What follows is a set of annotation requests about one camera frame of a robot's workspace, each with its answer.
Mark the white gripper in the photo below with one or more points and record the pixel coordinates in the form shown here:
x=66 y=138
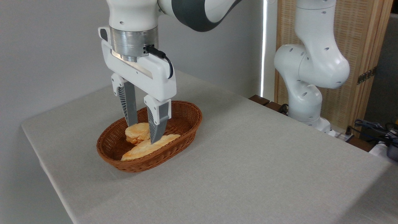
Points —
x=152 y=77

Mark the braided bread loaf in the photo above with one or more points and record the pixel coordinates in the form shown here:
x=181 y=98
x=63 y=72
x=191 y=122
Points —
x=141 y=150

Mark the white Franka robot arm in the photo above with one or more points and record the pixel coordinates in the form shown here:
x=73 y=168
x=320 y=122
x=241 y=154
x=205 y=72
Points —
x=311 y=62

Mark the round bread roll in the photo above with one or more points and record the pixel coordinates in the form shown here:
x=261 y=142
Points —
x=136 y=132

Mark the brown oval wicker basket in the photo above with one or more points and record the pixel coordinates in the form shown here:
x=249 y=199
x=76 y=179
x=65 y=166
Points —
x=183 y=124

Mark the grey tablecloth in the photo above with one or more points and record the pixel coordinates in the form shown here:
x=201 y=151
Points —
x=264 y=174

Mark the bamboo folding screen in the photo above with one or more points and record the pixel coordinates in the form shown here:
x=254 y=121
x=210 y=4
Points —
x=357 y=31

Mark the dark grey device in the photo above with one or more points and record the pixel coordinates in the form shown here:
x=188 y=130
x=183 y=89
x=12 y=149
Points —
x=393 y=153

